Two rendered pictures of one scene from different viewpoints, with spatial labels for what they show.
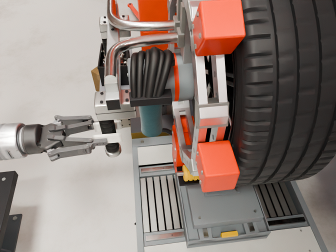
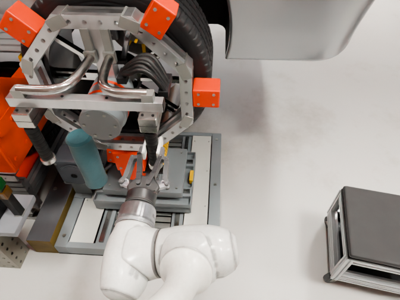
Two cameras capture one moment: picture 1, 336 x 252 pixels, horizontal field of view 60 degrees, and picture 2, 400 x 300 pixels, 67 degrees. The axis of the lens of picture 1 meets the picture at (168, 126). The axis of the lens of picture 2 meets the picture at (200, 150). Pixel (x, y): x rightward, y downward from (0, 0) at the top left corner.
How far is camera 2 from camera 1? 0.76 m
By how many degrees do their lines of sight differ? 50
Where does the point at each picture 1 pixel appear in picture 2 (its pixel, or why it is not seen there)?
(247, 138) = (206, 61)
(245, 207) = (177, 156)
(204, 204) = not seen: hidden behind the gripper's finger
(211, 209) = (172, 178)
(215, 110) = (188, 60)
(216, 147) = (199, 83)
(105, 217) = not seen: hidden behind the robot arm
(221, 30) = (174, 7)
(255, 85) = (191, 29)
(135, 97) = (165, 88)
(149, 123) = (101, 170)
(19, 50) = not seen: outside the picture
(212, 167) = (213, 87)
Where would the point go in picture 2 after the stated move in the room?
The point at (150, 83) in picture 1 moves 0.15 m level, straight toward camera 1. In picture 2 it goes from (162, 73) to (217, 76)
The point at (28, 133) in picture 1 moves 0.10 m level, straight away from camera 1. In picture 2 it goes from (143, 192) to (102, 209)
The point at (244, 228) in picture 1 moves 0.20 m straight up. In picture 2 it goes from (188, 166) to (187, 141)
